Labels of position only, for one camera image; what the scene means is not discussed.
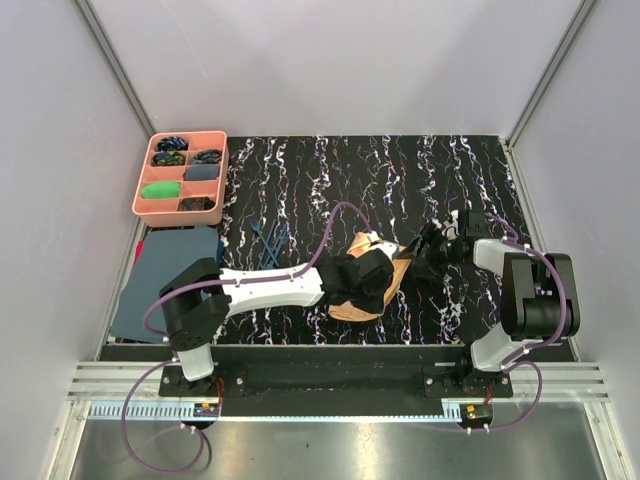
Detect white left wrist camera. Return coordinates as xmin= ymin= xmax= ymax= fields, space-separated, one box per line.
xmin=366 ymin=231 xmax=399 ymax=260

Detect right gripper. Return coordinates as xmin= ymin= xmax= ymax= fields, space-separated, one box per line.
xmin=398 ymin=222 xmax=464 ymax=283

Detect blue plastic knife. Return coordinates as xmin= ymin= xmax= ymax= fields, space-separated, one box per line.
xmin=258 ymin=222 xmax=282 ymax=270

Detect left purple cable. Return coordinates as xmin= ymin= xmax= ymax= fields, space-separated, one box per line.
xmin=119 ymin=201 xmax=376 ymax=474

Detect aluminium frame rail front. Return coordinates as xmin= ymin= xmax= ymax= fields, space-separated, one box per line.
xmin=68 ymin=362 xmax=609 ymax=423

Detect blue plastic fork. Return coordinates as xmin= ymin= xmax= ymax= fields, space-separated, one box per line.
xmin=250 ymin=220 xmax=278 ymax=266

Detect blue grey folded napkin stack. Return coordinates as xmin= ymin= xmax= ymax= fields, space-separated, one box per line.
xmin=110 ymin=226 xmax=219 ymax=343

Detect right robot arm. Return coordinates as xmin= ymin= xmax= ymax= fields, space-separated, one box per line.
xmin=397 ymin=209 xmax=581 ymax=397

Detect blue patterned roll right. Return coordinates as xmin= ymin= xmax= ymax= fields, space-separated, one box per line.
xmin=192 ymin=149 xmax=222 ymax=165

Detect blue yellow patterned roll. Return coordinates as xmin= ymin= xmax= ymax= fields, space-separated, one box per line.
xmin=151 ymin=151 xmax=186 ymax=167

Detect left rear aluminium post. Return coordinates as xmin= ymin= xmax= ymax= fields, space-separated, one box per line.
xmin=71 ymin=0 xmax=157 ymax=137

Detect blue patterned roll top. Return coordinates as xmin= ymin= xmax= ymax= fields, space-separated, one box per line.
xmin=155 ymin=136 xmax=188 ymax=152

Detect right rear aluminium post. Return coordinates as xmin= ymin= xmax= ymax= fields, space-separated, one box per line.
xmin=505 ymin=0 xmax=600 ymax=148

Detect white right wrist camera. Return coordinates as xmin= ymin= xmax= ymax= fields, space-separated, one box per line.
xmin=441 ymin=210 xmax=459 ymax=240

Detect grey folded cloth in tray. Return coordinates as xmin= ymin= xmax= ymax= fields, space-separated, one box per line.
xmin=183 ymin=164 xmax=220 ymax=181

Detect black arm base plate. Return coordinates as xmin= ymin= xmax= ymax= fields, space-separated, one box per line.
xmin=159 ymin=345 xmax=513 ymax=400

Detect pink divided organizer tray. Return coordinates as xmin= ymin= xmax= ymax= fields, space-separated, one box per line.
xmin=131 ymin=131 xmax=230 ymax=228

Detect black marble pattern mat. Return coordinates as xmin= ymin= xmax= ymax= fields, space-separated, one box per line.
xmin=214 ymin=135 xmax=530 ymax=345

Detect green rolled cloth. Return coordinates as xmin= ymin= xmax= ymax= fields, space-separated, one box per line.
xmin=139 ymin=181 xmax=181 ymax=200

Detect peach cloth napkin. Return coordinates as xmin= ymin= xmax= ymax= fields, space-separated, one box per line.
xmin=329 ymin=232 xmax=411 ymax=323

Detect dark patterned cloth roll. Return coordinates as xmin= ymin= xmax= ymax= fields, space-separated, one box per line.
xmin=178 ymin=197 xmax=215 ymax=212

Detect aluminium post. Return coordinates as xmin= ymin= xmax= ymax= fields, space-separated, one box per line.
xmin=71 ymin=0 xmax=157 ymax=137
xmin=505 ymin=0 xmax=600 ymax=148

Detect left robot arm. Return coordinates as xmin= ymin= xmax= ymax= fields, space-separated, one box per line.
xmin=159 ymin=242 xmax=398 ymax=396

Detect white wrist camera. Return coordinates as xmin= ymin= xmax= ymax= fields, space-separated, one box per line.
xmin=366 ymin=231 xmax=399 ymax=260
xmin=441 ymin=210 xmax=459 ymax=240

